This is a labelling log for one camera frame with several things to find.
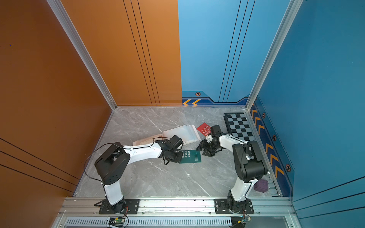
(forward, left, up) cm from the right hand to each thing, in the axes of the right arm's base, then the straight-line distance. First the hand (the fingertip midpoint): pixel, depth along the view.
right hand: (199, 150), depth 92 cm
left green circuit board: (-38, +44, -5) cm, 58 cm away
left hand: (-4, +11, -1) cm, 12 cm away
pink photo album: (+14, +8, -2) cm, 16 cm away
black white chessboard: (+19, -30, +2) cm, 35 cm away
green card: (-3, +6, -2) cm, 7 cm away
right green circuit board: (-37, -21, -2) cm, 42 cm away
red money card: (+19, -5, -1) cm, 20 cm away
